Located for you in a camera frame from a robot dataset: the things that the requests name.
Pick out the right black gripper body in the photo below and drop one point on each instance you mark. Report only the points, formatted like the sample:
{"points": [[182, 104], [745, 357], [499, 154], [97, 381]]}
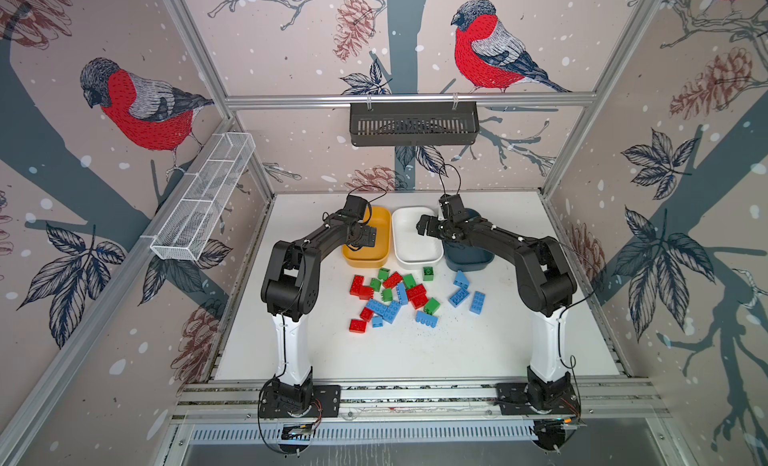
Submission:
{"points": [[440, 227]]}

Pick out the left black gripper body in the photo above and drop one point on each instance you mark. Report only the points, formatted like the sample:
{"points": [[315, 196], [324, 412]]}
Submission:
{"points": [[365, 237]]}

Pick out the blue sloped lego brick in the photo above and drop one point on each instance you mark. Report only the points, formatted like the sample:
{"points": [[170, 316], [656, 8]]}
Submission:
{"points": [[461, 280]]}

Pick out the red lego brick 2x4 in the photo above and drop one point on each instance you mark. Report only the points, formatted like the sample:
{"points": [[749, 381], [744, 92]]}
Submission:
{"points": [[392, 281]]}

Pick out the blue lego brick 2x4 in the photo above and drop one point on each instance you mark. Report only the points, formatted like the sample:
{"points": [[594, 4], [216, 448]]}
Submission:
{"points": [[458, 297]]}

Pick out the red lego bricks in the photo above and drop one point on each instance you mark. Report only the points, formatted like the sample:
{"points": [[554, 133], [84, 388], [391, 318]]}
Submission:
{"points": [[417, 296]]}

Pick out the blue long lego brick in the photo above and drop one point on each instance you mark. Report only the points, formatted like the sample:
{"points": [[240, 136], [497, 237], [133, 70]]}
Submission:
{"points": [[477, 304]]}

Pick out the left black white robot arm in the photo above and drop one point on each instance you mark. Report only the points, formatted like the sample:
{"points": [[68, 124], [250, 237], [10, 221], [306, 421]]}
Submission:
{"points": [[291, 283]]}

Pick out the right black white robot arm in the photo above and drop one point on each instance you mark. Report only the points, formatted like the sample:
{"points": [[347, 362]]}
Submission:
{"points": [[545, 281]]}

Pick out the yellow plastic bin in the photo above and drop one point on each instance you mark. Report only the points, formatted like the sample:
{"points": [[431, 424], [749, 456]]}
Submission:
{"points": [[373, 257]]}

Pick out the dark teal plastic bin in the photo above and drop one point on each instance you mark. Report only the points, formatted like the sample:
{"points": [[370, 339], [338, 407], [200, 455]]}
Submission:
{"points": [[464, 258]]}

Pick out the white plastic bin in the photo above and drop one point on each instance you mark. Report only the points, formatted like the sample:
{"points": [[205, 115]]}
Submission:
{"points": [[413, 251]]}

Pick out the blue upright lego brick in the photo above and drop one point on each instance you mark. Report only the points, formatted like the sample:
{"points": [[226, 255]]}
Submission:
{"points": [[402, 294]]}

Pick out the red small lego brick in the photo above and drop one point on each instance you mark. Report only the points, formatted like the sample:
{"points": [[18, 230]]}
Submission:
{"points": [[366, 314]]}

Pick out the blue large lego cluster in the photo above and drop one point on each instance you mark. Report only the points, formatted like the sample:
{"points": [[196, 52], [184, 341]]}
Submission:
{"points": [[387, 312]]}

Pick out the red lego brick bottom left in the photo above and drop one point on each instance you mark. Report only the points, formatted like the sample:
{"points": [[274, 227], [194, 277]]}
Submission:
{"points": [[358, 326]]}

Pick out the blue lego brick bottom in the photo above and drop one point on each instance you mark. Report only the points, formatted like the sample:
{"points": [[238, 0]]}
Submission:
{"points": [[426, 319]]}

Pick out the black wire wall basket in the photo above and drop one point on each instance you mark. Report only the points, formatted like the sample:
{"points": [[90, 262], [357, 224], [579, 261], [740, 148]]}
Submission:
{"points": [[413, 124]]}

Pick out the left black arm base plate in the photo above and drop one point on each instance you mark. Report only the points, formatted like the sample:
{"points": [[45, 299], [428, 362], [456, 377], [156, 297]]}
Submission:
{"points": [[282, 401]]}

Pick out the white mesh wall shelf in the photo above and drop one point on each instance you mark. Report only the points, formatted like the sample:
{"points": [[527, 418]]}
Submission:
{"points": [[186, 232]]}

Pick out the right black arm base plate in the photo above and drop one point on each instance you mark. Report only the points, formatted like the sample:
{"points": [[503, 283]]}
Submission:
{"points": [[556, 398]]}

